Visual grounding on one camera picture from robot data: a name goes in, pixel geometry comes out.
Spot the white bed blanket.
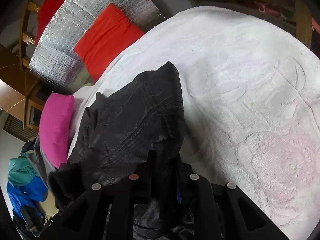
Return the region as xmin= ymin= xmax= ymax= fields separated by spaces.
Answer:
xmin=69 ymin=7 xmax=319 ymax=239

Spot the wooden pillar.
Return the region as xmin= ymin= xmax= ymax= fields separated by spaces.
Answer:
xmin=1 ymin=46 xmax=45 ymax=132

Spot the teal shirt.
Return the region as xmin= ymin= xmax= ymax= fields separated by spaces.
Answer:
xmin=8 ymin=152 xmax=38 ymax=187

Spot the red pillow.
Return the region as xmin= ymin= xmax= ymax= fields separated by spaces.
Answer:
xmin=74 ymin=3 xmax=144 ymax=82

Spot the black quilted jacket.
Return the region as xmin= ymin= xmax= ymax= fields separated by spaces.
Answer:
xmin=50 ymin=62 xmax=194 ymax=239

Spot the wooden stair railing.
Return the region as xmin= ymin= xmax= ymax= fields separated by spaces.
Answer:
xmin=18 ymin=0 xmax=40 ymax=70

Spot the blue jacket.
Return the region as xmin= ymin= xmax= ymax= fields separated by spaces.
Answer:
xmin=7 ymin=176 xmax=48 ymax=218

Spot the pink pillow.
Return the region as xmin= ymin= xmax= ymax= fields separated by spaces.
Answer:
xmin=39 ymin=93 xmax=74 ymax=168

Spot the grey garment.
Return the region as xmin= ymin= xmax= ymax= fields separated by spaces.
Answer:
xmin=26 ymin=138 xmax=52 ymax=189

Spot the silver foil insulation panel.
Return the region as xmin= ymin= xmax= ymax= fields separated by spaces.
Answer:
xmin=29 ymin=0 xmax=165 ymax=93

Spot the red cloth on panel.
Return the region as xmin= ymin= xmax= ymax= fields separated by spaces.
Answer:
xmin=35 ymin=0 xmax=65 ymax=45

